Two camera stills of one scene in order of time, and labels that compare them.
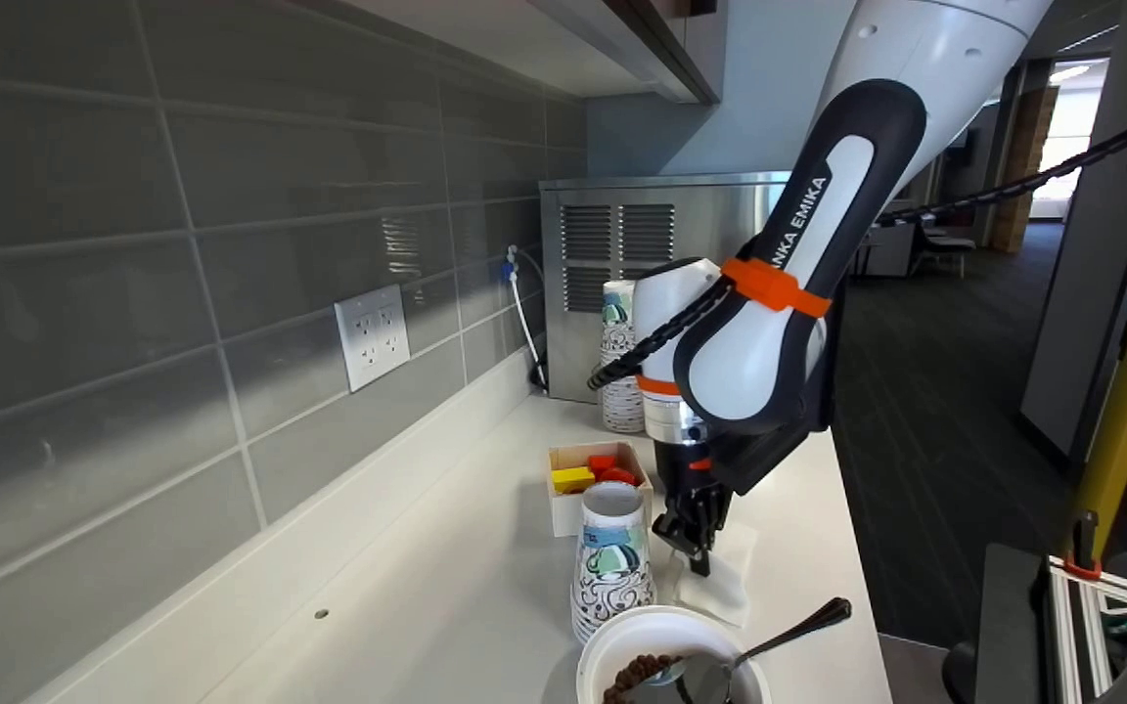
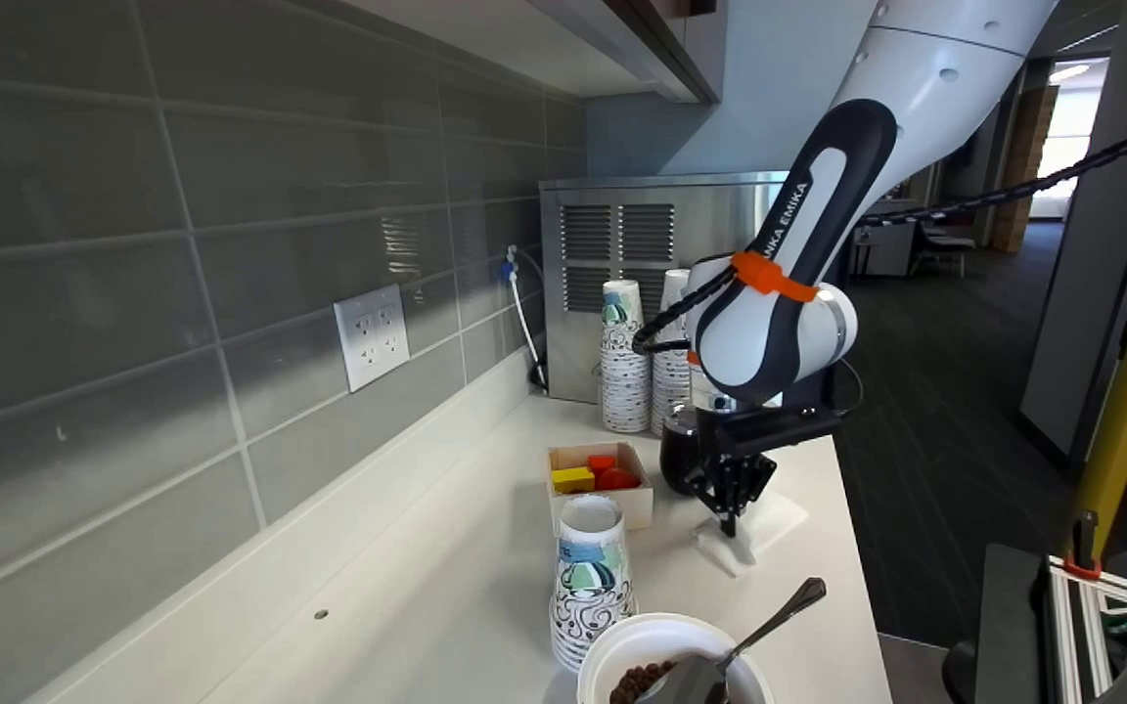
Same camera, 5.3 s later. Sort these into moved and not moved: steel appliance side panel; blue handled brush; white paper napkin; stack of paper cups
Moved: white paper napkin
Not moved: blue handled brush; stack of paper cups; steel appliance side panel
